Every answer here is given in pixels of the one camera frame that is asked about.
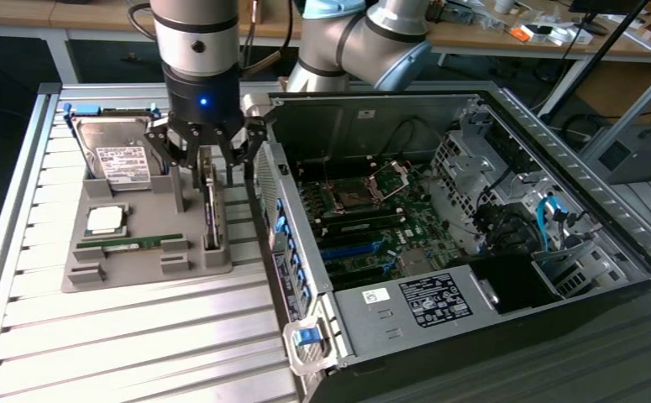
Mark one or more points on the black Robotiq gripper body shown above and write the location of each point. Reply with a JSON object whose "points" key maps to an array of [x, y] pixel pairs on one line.
{"points": [[204, 96]]}

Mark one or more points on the black graphics card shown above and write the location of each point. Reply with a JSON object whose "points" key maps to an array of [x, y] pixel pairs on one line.
{"points": [[211, 218]]}

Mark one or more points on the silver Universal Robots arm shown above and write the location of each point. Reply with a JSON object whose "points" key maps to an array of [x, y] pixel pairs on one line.
{"points": [[196, 42]]}

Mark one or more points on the hard disk with blue carrier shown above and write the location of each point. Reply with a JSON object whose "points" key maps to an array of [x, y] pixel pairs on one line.
{"points": [[117, 138]]}

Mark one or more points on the silver CPU chip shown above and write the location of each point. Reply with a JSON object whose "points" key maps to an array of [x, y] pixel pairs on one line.
{"points": [[107, 220]]}

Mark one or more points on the closed brown cardboard box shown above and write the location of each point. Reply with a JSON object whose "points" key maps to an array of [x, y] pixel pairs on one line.
{"points": [[251, 10]]}

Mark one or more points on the CPU socket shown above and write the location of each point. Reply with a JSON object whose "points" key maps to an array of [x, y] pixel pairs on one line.
{"points": [[352, 196]]}

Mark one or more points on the green RAM stick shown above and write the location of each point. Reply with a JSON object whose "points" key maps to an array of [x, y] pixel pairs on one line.
{"points": [[135, 242]]}

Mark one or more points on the copper socket cover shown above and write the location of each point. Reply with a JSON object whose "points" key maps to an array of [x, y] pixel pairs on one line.
{"points": [[375, 191]]}

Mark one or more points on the black labelled RAM stick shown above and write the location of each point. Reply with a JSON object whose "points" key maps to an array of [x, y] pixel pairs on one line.
{"points": [[359, 226]]}

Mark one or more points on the wooden desk with grey legs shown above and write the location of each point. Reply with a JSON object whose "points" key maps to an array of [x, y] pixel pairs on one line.
{"points": [[471, 40], [79, 21]]}

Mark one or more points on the blue expansion slot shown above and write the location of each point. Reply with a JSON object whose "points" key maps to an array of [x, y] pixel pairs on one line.
{"points": [[347, 251]]}

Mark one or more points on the grey plastic parts rack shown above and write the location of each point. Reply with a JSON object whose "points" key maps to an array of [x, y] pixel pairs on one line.
{"points": [[135, 273]]}

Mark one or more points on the green motherboard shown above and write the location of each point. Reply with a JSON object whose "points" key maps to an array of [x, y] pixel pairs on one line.
{"points": [[415, 218]]}

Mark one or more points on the perforated metal drive cage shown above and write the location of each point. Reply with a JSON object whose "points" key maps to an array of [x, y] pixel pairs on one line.
{"points": [[459, 168]]}

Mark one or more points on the grey chipset heatsink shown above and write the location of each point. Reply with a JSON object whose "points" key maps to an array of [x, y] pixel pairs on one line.
{"points": [[417, 261]]}

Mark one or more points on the grey power supply unit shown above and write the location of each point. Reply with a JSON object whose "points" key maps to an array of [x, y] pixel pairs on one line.
{"points": [[369, 331]]}

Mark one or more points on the grey metal device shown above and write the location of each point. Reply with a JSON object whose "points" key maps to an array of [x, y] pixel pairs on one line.
{"points": [[459, 12]]}

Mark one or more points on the small orange box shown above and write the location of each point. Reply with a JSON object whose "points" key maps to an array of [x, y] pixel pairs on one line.
{"points": [[519, 33]]}

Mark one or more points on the white cup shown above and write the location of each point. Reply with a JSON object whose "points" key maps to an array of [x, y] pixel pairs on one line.
{"points": [[506, 5]]}

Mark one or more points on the open black PC case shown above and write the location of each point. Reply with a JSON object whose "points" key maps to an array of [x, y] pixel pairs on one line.
{"points": [[415, 361]]}

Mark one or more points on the small white box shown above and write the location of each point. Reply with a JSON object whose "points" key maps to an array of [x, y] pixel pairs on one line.
{"points": [[576, 38]]}

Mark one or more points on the grey disk bay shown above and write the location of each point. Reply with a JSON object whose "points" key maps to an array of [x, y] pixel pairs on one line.
{"points": [[576, 268]]}

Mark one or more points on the black slanted pole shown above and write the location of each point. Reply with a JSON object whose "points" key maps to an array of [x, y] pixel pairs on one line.
{"points": [[611, 38]]}

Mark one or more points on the black monitor with stand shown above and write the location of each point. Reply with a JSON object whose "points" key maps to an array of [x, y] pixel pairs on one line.
{"points": [[594, 5]]}

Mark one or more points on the grey computer tower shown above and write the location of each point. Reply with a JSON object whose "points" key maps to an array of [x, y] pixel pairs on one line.
{"points": [[644, 155]]}

